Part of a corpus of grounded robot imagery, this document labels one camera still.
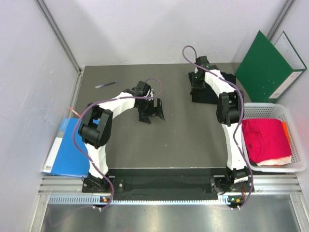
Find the black t-shirt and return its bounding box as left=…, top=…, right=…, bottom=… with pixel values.
left=190, top=72, right=236, bottom=105

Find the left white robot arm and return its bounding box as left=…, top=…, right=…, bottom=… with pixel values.
left=78, top=85, right=165, bottom=193

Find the red pen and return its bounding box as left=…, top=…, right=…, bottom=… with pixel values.
left=69, top=107, right=81, bottom=117

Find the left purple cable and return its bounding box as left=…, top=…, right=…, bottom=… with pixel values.
left=73, top=77, right=163, bottom=211

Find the white plastic basket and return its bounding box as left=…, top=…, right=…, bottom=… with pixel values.
left=241, top=102, right=307, bottom=173

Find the blue folder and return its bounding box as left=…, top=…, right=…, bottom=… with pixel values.
left=42, top=118, right=90, bottom=178

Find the orange t-shirt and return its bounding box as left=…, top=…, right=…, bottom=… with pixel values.
left=282, top=121, right=290, bottom=144

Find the purple cable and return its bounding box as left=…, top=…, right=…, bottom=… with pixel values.
left=182, top=45, right=254, bottom=210
left=73, top=77, right=163, bottom=211

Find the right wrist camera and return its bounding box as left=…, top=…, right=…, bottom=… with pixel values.
left=195, top=56, right=210, bottom=69

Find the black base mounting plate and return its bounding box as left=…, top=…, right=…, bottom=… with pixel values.
left=82, top=168, right=254, bottom=201

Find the blue marker pen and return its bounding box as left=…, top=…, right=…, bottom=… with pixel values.
left=95, top=81, right=118, bottom=89

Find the grey slotted cable duct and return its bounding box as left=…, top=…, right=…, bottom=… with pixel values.
left=48, top=195, right=240, bottom=205

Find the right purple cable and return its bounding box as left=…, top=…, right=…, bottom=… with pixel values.
left=182, top=45, right=254, bottom=210

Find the white t-shirt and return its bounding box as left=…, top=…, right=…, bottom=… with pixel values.
left=256, top=156, right=292, bottom=166

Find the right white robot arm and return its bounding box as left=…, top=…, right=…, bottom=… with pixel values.
left=189, top=63, right=252, bottom=191

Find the green ring binder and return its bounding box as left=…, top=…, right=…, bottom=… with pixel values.
left=235, top=31, right=307, bottom=103

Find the magenta t-shirt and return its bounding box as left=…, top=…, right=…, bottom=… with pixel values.
left=242, top=118, right=292, bottom=165

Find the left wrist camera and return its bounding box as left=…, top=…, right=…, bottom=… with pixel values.
left=135, top=81, right=152, bottom=97

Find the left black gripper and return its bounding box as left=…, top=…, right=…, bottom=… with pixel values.
left=136, top=98, right=164, bottom=124

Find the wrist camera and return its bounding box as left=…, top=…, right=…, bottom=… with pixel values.
left=195, top=56, right=210, bottom=69
left=135, top=81, right=152, bottom=97

